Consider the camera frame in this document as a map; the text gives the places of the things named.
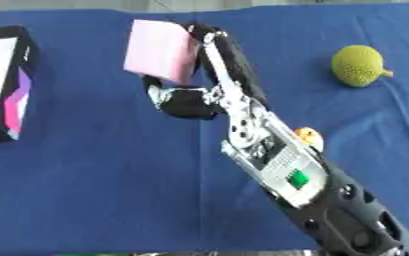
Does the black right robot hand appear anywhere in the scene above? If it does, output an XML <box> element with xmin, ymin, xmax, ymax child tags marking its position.
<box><xmin>141</xmin><ymin>22</ymin><xmax>271</xmax><ymax>120</ymax></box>

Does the pink foam block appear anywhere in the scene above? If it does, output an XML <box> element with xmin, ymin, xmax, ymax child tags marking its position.
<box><xmin>121</xmin><ymin>18</ymin><xmax>203</xmax><ymax>85</ymax></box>

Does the black box white inside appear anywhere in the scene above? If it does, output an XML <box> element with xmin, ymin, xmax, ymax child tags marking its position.
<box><xmin>0</xmin><ymin>25</ymin><xmax>40</xmax><ymax>145</ymax></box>

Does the small orange white toy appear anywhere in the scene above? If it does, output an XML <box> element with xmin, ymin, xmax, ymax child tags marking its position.
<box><xmin>293</xmin><ymin>126</ymin><xmax>325</xmax><ymax>152</ymax></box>

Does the green knobbly toy fruit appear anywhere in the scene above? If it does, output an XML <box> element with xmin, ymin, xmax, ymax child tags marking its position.
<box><xmin>330</xmin><ymin>44</ymin><xmax>395</xmax><ymax>89</ymax></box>

